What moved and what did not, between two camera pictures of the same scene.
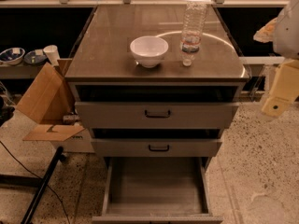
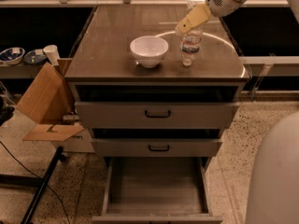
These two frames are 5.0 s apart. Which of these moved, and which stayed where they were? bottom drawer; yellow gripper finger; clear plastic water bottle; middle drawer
Moved: yellow gripper finger
Stayed: middle drawer; clear plastic water bottle; bottom drawer
